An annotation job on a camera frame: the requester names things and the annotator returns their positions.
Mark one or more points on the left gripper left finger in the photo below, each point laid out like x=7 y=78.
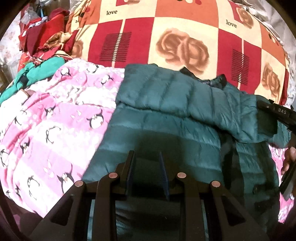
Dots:
x=69 y=218

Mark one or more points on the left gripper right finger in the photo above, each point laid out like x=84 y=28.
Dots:
x=207 y=210

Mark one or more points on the teal quilted puffer jacket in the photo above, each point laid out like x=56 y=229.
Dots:
x=209 y=129

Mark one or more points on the red clothes pile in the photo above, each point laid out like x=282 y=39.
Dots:
x=43 y=38

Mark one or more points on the person's right hand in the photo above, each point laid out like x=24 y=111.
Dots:
x=290 y=155

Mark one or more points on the red cream rose blanket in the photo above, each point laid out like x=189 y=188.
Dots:
x=206 y=37

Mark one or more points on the pink penguin print bedsheet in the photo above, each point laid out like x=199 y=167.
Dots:
x=50 y=132

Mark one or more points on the green garment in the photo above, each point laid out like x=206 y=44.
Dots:
x=31 y=74

